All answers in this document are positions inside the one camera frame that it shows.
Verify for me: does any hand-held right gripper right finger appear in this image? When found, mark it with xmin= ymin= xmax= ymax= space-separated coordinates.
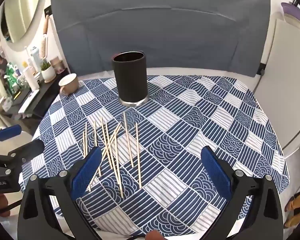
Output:
xmin=201 ymin=146 xmax=284 ymax=240

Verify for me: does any blue patterned tablecloth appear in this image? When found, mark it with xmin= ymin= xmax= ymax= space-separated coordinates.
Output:
xmin=19 ymin=75 xmax=290 ymax=238

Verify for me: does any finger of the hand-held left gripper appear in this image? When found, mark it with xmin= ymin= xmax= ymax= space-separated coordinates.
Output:
xmin=0 ymin=139 xmax=45 ymax=175
xmin=0 ymin=124 xmax=22 ymax=153

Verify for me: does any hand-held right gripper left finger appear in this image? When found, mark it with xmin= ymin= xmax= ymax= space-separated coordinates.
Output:
xmin=17 ymin=146 xmax=103 ymax=240

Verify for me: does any white flat device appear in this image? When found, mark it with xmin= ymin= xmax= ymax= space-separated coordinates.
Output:
xmin=18 ymin=90 xmax=41 ymax=114

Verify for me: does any wooden hairbrush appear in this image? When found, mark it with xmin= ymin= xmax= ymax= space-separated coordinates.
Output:
xmin=41 ymin=14 xmax=51 ymax=59

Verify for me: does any person's right hand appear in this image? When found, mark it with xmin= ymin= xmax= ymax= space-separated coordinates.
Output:
xmin=145 ymin=230 xmax=163 ymax=240

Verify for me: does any round wall mirror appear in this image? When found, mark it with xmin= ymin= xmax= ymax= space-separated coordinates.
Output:
xmin=3 ymin=0 xmax=44 ymax=43

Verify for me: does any white panel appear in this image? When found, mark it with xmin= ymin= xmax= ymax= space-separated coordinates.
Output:
xmin=252 ymin=17 xmax=300 ymax=158

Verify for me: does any white spray bottle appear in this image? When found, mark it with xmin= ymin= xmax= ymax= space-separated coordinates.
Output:
xmin=30 ymin=46 xmax=42 ymax=67

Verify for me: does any photo print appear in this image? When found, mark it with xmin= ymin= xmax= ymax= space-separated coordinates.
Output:
xmin=0 ymin=53 xmax=8 ymax=78

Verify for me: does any small plant in white pot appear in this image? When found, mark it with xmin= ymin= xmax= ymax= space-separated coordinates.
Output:
xmin=40 ymin=61 xmax=57 ymax=82

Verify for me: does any black cylindrical utensil cup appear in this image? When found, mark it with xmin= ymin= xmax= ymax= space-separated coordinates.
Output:
xmin=112 ymin=51 xmax=149 ymax=107

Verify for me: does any beige mug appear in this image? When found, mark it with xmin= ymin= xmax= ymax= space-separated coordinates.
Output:
xmin=58 ymin=73 xmax=81 ymax=96

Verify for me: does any grey padded headboard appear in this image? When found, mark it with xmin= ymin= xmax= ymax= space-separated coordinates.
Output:
xmin=50 ymin=0 xmax=272 ymax=78

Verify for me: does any black cable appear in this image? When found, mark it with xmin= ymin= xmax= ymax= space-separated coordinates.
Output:
xmin=0 ymin=200 xmax=22 ymax=214

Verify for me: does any pink jar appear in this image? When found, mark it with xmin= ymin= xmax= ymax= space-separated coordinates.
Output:
xmin=50 ymin=57 xmax=65 ymax=74

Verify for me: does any yellow cloth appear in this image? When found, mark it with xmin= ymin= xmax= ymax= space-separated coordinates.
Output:
xmin=284 ymin=187 xmax=300 ymax=228

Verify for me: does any pile of wooden chopsticks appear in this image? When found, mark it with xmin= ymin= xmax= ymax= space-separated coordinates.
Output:
xmin=82 ymin=112 xmax=143 ymax=197

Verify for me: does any black shelf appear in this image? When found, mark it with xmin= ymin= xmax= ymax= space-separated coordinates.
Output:
xmin=1 ymin=69 xmax=71 ymax=121

